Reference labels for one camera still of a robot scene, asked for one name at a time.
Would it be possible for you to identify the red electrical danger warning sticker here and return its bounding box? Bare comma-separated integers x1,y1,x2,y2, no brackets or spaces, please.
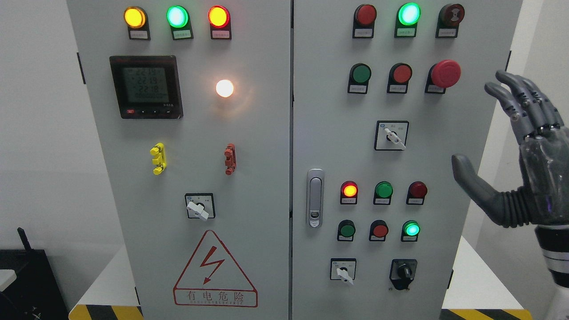
173,230,258,308

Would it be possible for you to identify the white glowing indicator lamp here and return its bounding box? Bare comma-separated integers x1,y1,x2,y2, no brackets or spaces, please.
215,79,235,99

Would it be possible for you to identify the left door gray rotary switch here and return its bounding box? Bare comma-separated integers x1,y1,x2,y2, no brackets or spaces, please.
184,193,216,221

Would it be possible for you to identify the red emergency stop mushroom button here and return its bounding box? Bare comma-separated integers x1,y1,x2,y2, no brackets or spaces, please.
425,59,461,94

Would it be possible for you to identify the green lamp middle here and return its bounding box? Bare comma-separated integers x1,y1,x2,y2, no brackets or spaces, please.
373,181,393,205

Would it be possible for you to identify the black box with antenna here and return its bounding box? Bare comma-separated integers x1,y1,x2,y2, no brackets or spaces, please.
0,228,67,320

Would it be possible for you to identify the silver cabinet door latch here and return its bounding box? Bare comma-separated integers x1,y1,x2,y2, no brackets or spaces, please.
306,168,325,228

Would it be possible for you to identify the digital power meter display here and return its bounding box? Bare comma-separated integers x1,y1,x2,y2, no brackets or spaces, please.
109,55,183,119

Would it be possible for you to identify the green push button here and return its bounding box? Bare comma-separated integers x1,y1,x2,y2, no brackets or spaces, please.
336,220,356,242
347,63,371,94

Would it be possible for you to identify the green lit lamp lower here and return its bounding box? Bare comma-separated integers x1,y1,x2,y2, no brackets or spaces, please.
401,220,421,242

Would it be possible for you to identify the red push button upper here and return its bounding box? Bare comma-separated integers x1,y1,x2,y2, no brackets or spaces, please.
387,63,413,94

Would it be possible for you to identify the yellow terminal clip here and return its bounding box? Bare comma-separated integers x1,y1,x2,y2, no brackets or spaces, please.
150,143,167,176

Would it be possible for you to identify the red indicator lamp top right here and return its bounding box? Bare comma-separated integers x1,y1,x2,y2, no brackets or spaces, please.
352,4,377,39

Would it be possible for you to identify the left gray cabinet door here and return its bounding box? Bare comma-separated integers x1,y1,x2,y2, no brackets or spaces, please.
67,0,291,320

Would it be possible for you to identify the red lit lamp middle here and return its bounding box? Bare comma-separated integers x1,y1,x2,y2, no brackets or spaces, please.
340,180,358,205

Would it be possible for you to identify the red push button lower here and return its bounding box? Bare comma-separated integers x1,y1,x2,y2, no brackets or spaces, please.
369,220,389,242

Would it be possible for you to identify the dark red buzzer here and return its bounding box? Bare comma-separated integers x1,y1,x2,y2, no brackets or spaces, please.
435,4,465,38

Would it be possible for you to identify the red lit indicator lamp top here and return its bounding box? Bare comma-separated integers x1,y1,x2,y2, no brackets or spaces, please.
208,5,232,40

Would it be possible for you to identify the black rotary selector switch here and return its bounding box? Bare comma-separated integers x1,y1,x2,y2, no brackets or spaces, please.
389,259,418,290

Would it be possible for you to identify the right gray cabinet door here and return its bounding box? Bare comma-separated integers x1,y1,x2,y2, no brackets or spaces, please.
291,0,522,320

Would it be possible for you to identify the green push button lower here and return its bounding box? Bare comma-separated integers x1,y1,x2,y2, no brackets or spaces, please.
336,220,356,242

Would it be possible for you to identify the red push button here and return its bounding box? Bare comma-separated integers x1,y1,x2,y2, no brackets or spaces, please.
369,220,389,242
387,63,413,94

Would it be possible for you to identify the gray cabinet door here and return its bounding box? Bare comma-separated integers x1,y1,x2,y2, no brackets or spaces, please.
291,0,522,320
67,0,291,320

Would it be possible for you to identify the green indicator lamp top left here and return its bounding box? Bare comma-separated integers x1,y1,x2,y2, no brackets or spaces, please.
166,5,193,40

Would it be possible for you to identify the gray robotic right hand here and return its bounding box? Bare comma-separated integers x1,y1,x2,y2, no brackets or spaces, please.
451,70,569,228

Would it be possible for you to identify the green lit lamp top right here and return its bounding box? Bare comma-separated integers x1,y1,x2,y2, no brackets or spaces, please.
394,2,421,38

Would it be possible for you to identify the red-brown terminal clip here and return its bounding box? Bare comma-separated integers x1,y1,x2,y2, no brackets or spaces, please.
224,143,236,176

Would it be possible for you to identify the green push button upper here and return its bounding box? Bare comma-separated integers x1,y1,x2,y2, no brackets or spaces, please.
347,63,371,94

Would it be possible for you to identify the green lit lamp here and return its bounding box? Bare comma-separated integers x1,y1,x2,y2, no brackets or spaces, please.
401,220,421,242
394,2,421,38

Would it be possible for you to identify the yellow indicator lamp top left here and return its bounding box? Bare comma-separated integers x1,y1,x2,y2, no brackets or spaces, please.
123,6,151,41

